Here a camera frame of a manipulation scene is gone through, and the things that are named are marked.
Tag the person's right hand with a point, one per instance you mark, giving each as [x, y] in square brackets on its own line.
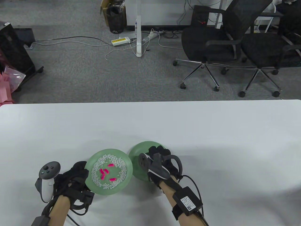
[160, 150]

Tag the grey white controller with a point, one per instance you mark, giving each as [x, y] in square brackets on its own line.
[49, 170]
[157, 168]

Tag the pink paper stack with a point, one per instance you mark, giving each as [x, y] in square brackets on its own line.
[4, 91]

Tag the black computer tower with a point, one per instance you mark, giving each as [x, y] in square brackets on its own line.
[198, 14]

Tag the black rolling cabinet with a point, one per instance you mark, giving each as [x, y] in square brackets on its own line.
[14, 51]

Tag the grey white right controller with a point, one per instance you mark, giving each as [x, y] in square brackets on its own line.
[157, 168]

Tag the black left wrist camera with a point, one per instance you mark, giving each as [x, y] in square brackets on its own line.
[87, 197]

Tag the white desk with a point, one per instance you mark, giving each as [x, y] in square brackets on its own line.
[139, 35]

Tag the cardboard box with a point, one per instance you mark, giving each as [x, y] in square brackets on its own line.
[104, 11]

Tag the black mesh office chair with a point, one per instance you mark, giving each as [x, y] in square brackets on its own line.
[263, 49]
[202, 42]

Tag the person's left hand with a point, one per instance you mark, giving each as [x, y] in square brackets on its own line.
[70, 179]

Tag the grey white left controller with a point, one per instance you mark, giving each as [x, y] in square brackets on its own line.
[49, 170]

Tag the white power strip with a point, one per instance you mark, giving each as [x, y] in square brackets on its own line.
[151, 35]

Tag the pink plastic bag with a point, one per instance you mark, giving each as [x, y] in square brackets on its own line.
[14, 77]

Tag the green plate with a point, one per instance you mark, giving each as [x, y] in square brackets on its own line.
[135, 169]
[114, 173]

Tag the black left forearm sensor box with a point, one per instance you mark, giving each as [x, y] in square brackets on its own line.
[40, 221]

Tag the yellow power strip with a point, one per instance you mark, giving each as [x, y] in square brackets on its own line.
[120, 41]

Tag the black bag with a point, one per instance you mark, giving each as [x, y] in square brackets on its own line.
[289, 14]

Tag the person's right forearm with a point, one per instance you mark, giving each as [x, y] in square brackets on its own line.
[169, 190]

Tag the black right forearm sensor box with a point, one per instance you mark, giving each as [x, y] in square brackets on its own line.
[188, 200]

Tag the white stool frame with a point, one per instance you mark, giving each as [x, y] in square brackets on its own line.
[269, 23]

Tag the black trash bin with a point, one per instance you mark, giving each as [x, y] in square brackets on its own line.
[116, 21]

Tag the pile of white rice grains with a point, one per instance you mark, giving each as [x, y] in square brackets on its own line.
[95, 173]

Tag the person's left forearm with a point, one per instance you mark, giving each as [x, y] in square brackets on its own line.
[60, 209]

